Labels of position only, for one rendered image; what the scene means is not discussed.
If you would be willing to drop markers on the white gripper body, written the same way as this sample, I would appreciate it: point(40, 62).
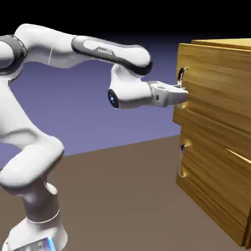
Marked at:
point(177, 95)

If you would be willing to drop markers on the large wooden cabinet door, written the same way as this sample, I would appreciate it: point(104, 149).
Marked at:
point(213, 92)

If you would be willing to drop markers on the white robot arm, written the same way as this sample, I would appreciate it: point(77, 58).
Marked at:
point(39, 149)

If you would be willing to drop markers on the light wooden cabinet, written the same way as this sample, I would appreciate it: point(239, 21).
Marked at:
point(215, 137)

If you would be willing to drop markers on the small wooden cabinet door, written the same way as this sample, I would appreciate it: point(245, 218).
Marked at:
point(211, 188)

